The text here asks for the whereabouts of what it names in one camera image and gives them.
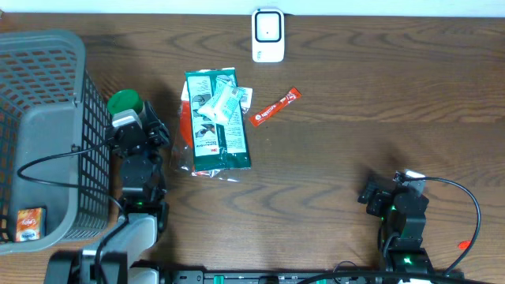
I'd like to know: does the green grip gloves package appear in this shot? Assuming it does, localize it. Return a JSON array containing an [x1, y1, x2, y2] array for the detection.
[[185, 68, 251, 171]]

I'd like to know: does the white barcode scanner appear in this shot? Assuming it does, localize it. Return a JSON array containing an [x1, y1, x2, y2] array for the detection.
[[251, 8, 286, 63]]

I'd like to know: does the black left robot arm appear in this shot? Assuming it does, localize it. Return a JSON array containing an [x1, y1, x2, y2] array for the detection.
[[44, 102, 170, 284]]

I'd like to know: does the black left camera cable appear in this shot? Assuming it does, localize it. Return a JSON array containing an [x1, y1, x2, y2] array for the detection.
[[16, 144, 129, 284]]

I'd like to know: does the mint green wipes pack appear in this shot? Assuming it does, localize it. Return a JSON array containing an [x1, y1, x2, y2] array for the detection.
[[197, 78, 246, 125]]

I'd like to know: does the grey plastic basket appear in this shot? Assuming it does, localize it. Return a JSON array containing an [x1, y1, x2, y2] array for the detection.
[[1, 30, 110, 255]]

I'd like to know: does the red sticker on table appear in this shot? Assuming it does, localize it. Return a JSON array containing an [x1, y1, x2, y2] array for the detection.
[[458, 241, 472, 250]]

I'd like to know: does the orange tissue pack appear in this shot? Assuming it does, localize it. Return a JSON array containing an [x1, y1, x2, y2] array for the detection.
[[15, 207, 46, 242]]

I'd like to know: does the red snack stick packet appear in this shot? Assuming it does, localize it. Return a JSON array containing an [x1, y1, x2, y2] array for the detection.
[[249, 88, 301, 127]]

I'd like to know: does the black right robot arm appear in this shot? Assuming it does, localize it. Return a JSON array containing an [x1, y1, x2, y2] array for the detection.
[[357, 172, 434, 274]]

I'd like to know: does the black mounting rail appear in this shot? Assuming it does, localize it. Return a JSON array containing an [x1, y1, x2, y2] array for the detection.
[[129, 260, 466, 284]]

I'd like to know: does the black camera cable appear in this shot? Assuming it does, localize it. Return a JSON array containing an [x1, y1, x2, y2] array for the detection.
[[16, 144, 129, 284], [402, 176, 482, 279]]

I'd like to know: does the red dustpan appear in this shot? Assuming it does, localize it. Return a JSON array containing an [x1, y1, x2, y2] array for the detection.
[[170, 83, 245, 182]]

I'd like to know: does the black right camera cable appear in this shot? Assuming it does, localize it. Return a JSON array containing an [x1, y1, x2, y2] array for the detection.
[[402, 176, 482, 279]]

